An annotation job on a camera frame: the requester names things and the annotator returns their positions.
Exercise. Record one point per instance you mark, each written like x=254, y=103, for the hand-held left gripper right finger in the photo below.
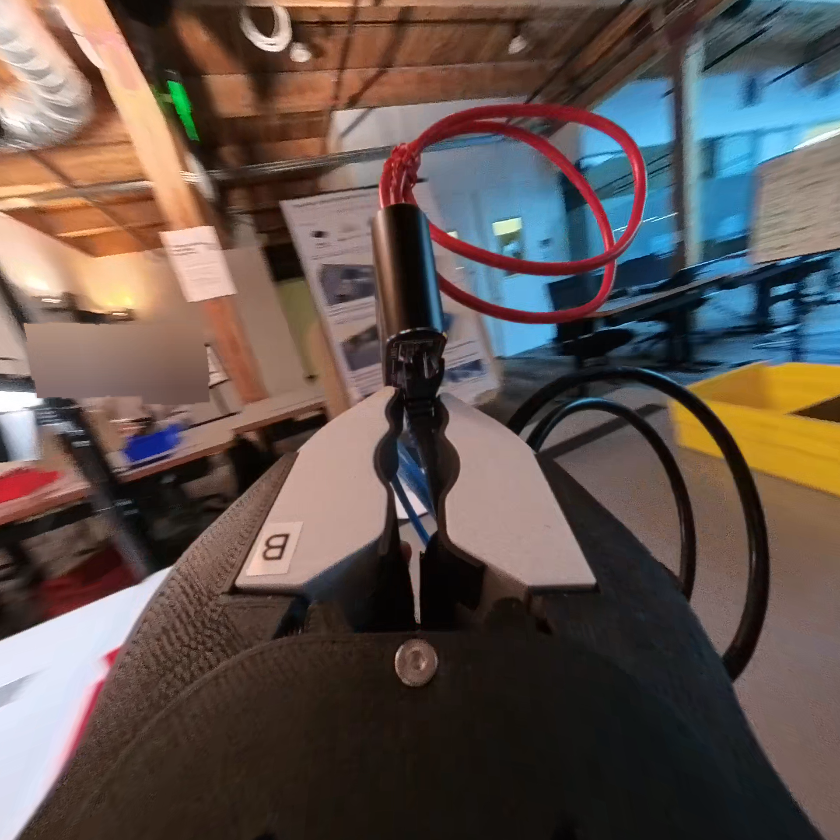
x=512, y=512

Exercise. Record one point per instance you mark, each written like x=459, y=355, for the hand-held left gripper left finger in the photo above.
x=321, y=512

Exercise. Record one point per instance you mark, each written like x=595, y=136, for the black ethernet coupler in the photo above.
x=407, y=269

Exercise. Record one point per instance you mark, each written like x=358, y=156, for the grey side table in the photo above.
x=262, y=413

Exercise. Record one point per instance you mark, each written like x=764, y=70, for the blue plastic bin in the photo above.
x=154, y=445

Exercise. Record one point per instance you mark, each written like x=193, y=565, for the black office chair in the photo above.
x=594, y=344

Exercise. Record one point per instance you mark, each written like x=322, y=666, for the large instruction poster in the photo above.
x=341, y=282

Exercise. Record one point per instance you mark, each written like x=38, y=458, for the yellow plastic bin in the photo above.
x=741, y=426

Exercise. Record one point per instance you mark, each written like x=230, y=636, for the white paper notice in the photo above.
x=197, y=262

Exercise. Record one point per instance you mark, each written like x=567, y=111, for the brown-topped desk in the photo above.
x=689, y=289

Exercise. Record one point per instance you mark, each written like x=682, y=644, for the white paper sheet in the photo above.
x=39, y=656

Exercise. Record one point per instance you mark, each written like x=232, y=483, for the black bin divider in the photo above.
x=820, y=410

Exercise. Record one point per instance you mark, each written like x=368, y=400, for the whiteboard sign on stand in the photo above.
x=797, y=203

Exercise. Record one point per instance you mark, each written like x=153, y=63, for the green exit sign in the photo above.
x=182, y=108

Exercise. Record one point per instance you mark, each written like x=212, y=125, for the white track spotlight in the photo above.
x=300, y=52
x=518, y=43

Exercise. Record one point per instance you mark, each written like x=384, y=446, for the wooden support post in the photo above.
x=164, y=164

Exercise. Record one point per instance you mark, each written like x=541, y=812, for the silver air duct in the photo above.
x=39, y=79

